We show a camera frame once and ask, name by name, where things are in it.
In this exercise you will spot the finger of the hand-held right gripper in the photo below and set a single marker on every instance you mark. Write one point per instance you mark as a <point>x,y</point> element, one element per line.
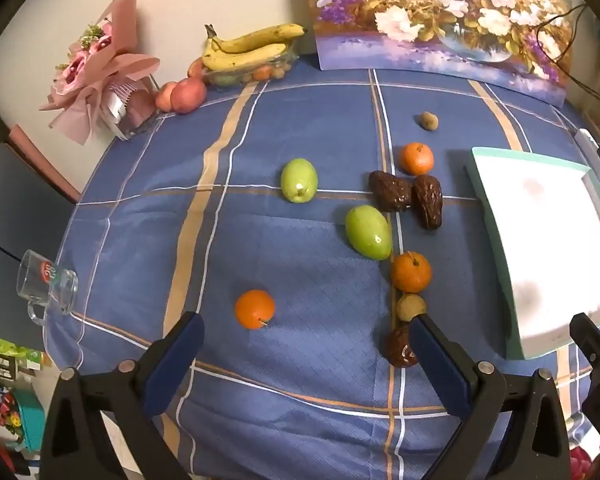
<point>590,342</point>

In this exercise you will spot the pale orange peach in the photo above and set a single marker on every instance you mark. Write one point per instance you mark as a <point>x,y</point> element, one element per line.
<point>164,97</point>

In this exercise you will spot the dark cabinet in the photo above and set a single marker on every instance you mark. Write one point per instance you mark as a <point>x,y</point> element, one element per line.
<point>15,220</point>

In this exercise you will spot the white tray with green rim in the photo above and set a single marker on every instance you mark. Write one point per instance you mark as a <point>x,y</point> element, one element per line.
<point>545,240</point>

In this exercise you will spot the brown wrinkled date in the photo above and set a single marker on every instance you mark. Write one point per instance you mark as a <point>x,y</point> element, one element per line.
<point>390,190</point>
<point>427,201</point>
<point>397,347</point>

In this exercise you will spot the yellow banana bunch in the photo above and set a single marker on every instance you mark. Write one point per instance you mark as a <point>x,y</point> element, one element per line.
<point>245,52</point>

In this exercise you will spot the green mango fruit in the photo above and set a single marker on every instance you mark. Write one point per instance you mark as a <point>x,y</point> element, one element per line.
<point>299,180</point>

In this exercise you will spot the teal plastic bin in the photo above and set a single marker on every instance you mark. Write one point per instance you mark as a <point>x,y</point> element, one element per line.
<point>30,422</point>

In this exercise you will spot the orange mandarin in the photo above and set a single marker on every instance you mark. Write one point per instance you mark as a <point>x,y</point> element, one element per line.
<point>411,272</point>
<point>416,158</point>
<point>254,308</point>

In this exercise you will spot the red apple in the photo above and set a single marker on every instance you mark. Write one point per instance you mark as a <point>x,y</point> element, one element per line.
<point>188,95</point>

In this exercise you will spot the tan longan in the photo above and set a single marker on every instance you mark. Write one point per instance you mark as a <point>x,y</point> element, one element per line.
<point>428,120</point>
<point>410,307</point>

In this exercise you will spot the clear gift box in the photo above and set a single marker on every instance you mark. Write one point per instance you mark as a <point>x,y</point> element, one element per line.
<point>137,110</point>

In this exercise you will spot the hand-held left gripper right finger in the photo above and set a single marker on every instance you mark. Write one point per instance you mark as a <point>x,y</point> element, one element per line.
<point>440,365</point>

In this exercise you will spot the white power strip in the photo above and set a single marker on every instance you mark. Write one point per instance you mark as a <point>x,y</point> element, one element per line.
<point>591,152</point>

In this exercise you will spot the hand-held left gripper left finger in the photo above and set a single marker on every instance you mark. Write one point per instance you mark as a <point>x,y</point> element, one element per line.
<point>180,355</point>

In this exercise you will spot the pink wrapped bouquet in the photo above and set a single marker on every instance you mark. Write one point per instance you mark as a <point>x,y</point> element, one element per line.
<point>100,70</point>

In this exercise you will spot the floral canvas painting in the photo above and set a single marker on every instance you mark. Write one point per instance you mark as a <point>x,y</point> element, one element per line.
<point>430,20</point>

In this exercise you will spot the clear plastic fruit bowl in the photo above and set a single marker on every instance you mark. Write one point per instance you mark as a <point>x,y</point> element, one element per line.
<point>250,75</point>

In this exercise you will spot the glass mug with red label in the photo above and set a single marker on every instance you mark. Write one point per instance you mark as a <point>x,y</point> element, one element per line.
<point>47,285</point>

